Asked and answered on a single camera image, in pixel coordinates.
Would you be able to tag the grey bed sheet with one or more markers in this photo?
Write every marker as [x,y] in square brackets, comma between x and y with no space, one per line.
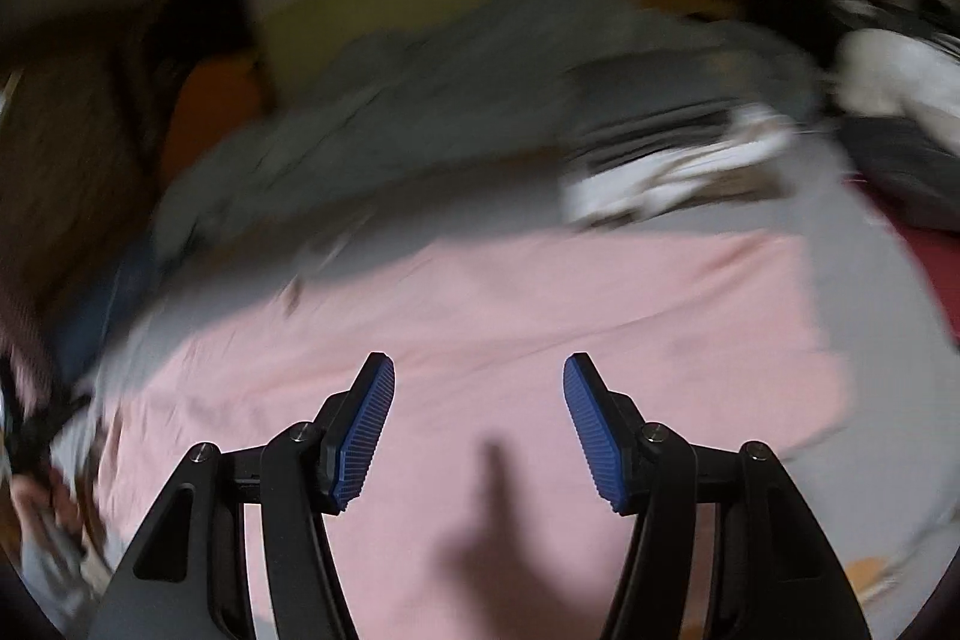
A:
[874,481]

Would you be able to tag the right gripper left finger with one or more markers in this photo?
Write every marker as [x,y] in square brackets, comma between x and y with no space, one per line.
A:
[311,471]

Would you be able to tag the white folded garment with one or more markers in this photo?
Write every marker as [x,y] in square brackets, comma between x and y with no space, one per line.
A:
[642,167]

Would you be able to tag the black clothing pile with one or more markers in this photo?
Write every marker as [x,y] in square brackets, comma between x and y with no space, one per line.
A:
[817,26]

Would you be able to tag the orange plush pillow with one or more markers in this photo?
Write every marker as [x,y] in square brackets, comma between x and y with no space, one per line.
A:
[218,98]

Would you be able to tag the pink t-shirt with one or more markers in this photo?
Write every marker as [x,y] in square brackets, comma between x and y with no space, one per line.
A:
[478,519]

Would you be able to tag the white plastic bag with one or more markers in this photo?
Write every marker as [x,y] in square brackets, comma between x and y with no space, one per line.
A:
[885,74]

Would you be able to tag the grey-green rumpled blanket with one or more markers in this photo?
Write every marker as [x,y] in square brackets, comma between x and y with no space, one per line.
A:
[495,82]

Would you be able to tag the red flat book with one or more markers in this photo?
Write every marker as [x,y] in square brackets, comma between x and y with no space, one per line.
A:
[934,251]

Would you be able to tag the left hand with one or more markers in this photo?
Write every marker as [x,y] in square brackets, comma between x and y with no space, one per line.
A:
[45,505]

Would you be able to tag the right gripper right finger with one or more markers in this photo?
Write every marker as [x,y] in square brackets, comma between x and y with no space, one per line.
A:
[645,471]

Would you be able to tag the dark grey cloth on red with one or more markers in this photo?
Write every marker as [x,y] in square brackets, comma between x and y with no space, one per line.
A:
[906,167]

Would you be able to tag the dark grey folded garment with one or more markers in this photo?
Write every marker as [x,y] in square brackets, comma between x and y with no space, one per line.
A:
[634,105]

